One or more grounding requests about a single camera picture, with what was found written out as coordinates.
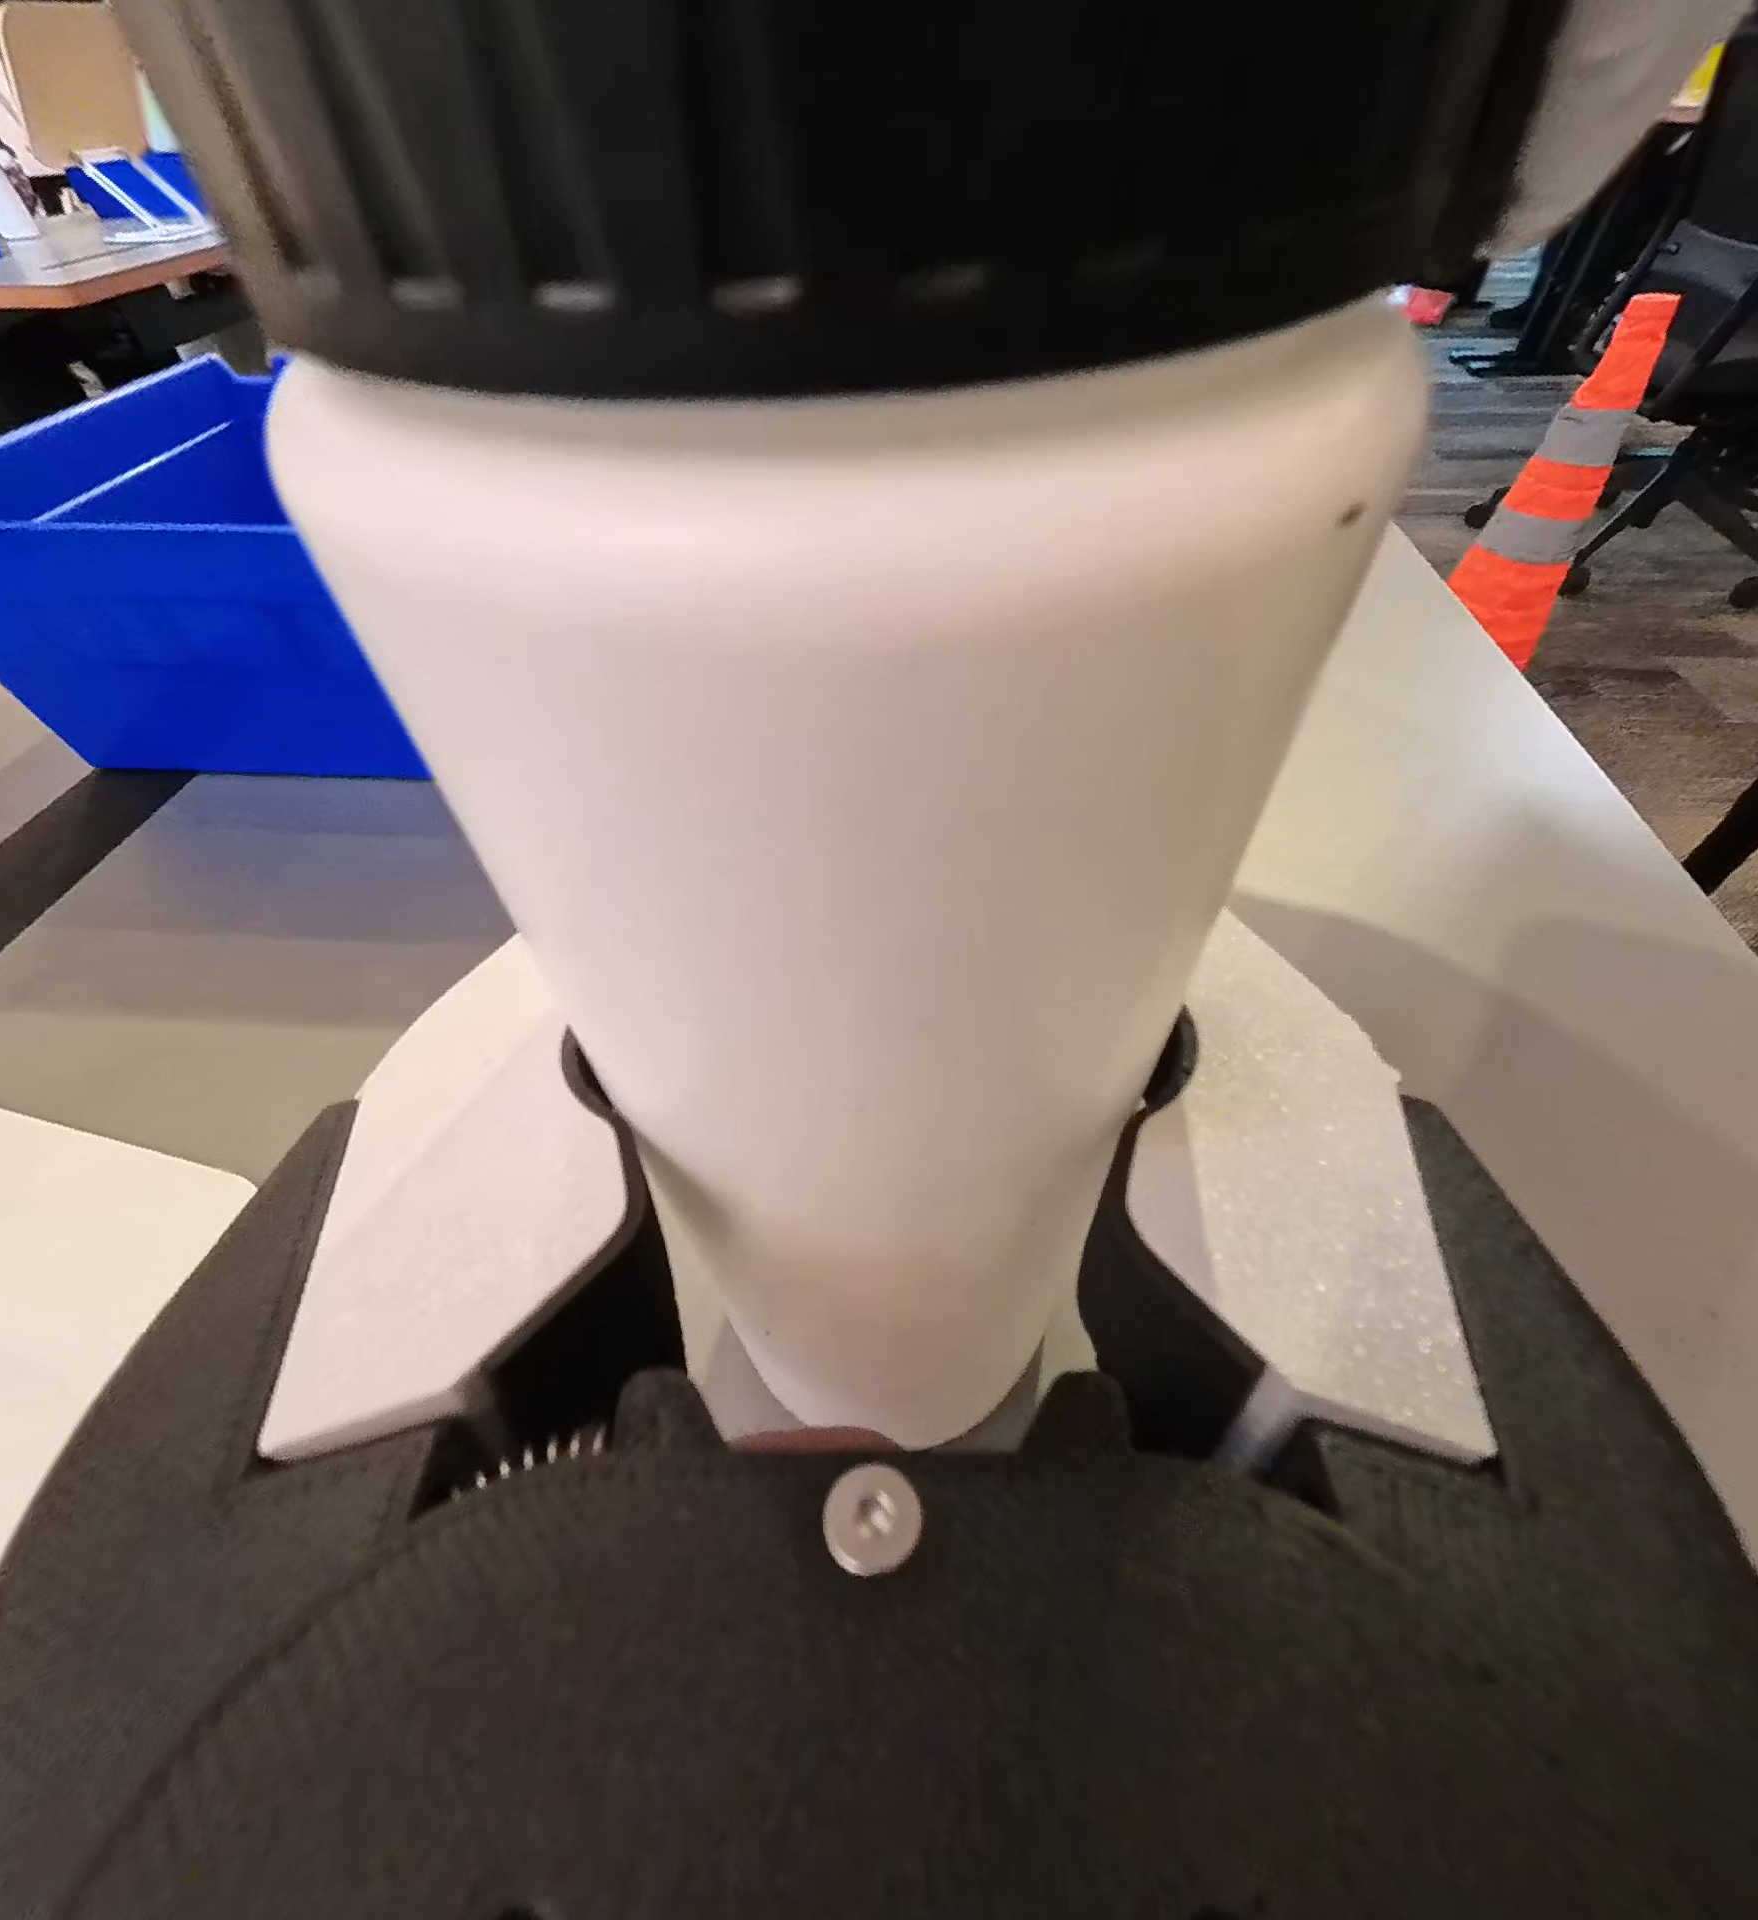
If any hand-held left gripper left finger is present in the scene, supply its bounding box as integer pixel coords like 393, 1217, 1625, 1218
255, 938, 671, 1467

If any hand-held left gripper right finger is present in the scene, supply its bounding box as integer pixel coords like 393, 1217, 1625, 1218
1078, 925, 1500, 1479

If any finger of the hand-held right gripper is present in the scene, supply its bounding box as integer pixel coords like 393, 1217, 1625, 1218
1494, 0, 1758, 259

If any white bottle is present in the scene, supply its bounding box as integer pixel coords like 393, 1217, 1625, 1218
264, 301, 1432, 1449

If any black bottle lid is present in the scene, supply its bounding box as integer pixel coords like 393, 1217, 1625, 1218
113, 0, 1572, 406

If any black office chair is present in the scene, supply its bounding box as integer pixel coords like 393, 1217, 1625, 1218
1556, 16, 1758, 617

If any orange traffic cone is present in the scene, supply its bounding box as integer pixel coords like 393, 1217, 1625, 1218
1451, 294, 1686, 673

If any wooden top desk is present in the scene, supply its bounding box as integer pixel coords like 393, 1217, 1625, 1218
0, 235, 244, 424

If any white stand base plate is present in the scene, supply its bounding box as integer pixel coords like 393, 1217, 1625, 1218
0, 1088, 257, 1736

